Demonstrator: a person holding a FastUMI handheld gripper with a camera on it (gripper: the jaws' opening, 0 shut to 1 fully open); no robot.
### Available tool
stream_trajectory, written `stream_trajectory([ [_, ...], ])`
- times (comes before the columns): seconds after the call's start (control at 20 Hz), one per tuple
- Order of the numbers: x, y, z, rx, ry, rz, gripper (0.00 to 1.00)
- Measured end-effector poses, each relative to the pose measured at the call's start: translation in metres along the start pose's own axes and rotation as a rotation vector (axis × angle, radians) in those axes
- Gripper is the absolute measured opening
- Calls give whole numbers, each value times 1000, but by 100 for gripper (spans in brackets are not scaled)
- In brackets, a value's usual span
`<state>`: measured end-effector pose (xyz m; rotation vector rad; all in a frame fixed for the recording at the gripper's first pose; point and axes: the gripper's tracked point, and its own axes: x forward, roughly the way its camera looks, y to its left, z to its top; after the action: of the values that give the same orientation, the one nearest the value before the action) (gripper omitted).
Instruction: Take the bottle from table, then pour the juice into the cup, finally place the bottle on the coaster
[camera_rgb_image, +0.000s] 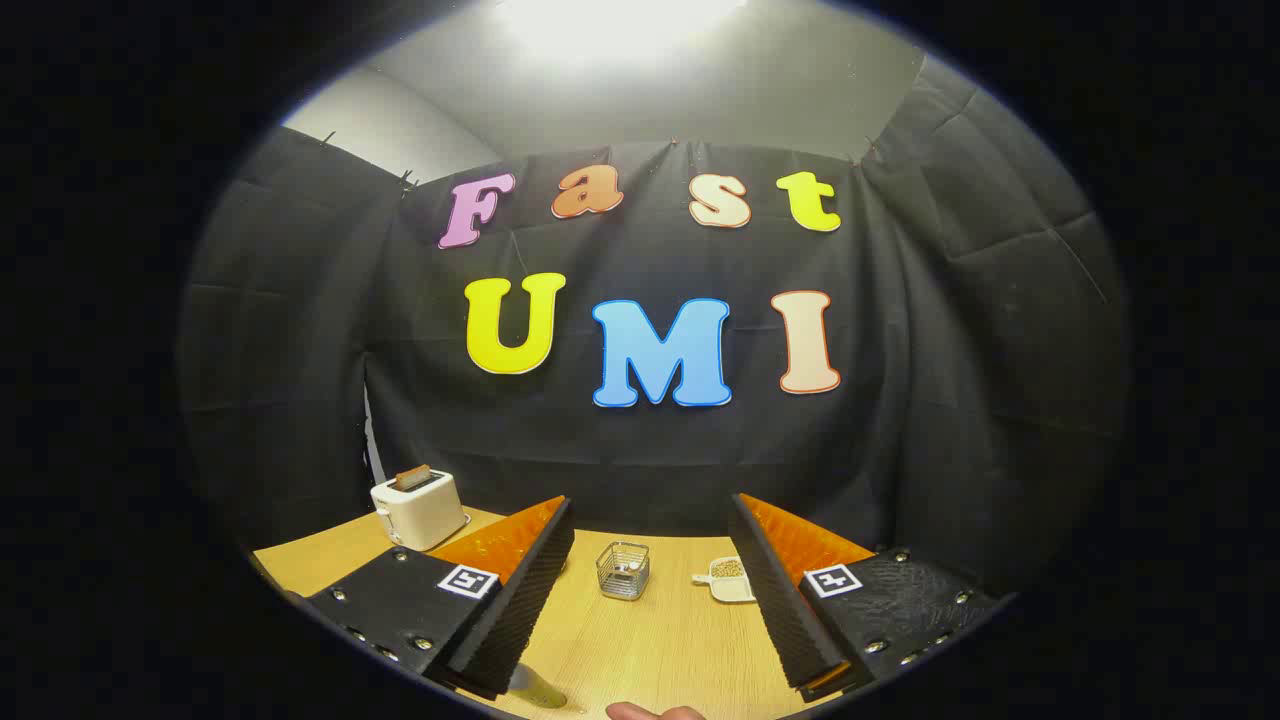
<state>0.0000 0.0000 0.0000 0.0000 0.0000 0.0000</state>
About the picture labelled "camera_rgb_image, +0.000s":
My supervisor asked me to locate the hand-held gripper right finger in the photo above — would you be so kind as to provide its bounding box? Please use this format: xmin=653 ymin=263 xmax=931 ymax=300
xmin=730 ymin=492 xmax=1006 ymax=701

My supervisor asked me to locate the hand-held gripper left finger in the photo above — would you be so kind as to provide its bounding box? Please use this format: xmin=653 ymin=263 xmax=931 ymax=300
xmin=305 ymin=495 xmax=577 ymax=701

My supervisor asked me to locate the white scoop dish with beans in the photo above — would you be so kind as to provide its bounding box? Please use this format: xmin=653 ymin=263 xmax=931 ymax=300
xmin=692 ymin=556 xmax=758 ymax=604

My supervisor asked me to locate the wooden table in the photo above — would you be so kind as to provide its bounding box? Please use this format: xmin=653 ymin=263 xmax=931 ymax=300
xmin=250 ymin=505 xmax=851 ymax=720

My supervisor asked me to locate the cream white toaster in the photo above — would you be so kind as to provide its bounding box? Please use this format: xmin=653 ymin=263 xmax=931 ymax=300
xmin=370 ymin=468 xmax=471 ymax=553

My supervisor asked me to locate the black backdrop cloth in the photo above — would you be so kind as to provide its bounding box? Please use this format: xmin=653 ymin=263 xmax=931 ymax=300
xmin=180 ymin=55 xmax=1131 ymax=601

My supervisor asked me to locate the small wire basket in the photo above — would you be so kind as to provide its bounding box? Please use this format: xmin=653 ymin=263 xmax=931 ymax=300
xmin=596 ymin=541 xmax=651 ymax=601

